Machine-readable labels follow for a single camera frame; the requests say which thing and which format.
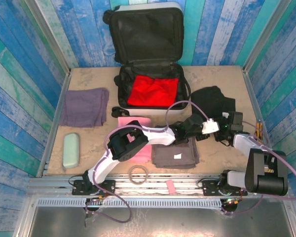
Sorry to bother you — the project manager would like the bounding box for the mint green glasses case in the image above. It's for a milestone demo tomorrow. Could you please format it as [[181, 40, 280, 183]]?
[[63, 132, 80, 169]]

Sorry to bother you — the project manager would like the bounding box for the pink eraser block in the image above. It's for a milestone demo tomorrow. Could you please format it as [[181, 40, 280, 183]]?
[[165, 180, 177, 195]]

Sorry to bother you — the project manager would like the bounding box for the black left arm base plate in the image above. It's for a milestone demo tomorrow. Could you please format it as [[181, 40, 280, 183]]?
[[72, 179, 116, 196]]

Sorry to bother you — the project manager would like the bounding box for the brown tape roll ring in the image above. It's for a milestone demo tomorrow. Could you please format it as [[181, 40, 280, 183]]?
[[128, 165, 149, 186]]

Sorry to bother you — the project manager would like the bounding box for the aluminium side rail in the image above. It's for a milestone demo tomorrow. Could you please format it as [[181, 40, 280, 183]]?
[[243, 69, 282, 177], [37, 71, 72, 177]]

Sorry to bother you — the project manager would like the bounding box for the pink towel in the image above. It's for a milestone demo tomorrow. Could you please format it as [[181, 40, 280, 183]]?
[[117, 116, 153, 164]]

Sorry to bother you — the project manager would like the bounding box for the grey towel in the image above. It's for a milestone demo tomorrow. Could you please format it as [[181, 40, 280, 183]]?
[[151, 125, 200, 169]]

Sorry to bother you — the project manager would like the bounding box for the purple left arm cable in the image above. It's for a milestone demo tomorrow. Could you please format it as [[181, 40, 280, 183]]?
[[85, 100, 213, 224]]

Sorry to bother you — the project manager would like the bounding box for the yellow utility knife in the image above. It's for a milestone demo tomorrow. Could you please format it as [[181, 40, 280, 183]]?
[[254, 121, 263, 145]]

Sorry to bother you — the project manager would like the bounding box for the small circuit board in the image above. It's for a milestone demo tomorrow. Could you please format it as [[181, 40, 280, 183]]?
[[85, 196, 107, 207], [223, 197, 240, 206]]

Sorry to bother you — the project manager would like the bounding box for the grey slotted cable duct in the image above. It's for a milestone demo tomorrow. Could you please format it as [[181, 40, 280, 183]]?
[[37, 198, 223, 208]]

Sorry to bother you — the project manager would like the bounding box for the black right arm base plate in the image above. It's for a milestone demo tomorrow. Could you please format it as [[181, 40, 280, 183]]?
[[202, 180, 248, 197]]

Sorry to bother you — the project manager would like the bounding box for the white hard-shell suitcase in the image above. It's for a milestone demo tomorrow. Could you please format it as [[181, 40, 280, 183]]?
[[103, 1, 192, 117]]

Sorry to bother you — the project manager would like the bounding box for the red cloth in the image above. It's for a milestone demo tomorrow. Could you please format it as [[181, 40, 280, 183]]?
[[127, 75, 180, 108]]

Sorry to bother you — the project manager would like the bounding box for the black cloth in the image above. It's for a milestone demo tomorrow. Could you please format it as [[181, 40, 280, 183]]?
[[190, 85, 236, 119]]

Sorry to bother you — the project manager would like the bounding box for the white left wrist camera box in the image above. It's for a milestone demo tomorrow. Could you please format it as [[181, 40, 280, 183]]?
[[202, 118, 219, 135]]

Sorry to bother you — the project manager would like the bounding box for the purple towel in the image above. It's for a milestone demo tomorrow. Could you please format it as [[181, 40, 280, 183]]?
[[59, 87, 110, 128]]

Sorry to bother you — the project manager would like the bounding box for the aluminium corner post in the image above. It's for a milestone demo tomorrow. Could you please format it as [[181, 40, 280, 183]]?
[[24, 0, 72, 75], [243, 0, 295, 72]]

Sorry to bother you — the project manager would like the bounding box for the aluminium rail frame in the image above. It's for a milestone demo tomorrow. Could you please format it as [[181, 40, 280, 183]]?
[[27, 174, 292, 198]]

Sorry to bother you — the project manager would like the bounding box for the grey metal front panel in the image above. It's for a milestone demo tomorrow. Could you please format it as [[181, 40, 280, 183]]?
[[27, 206, 296, 237]]

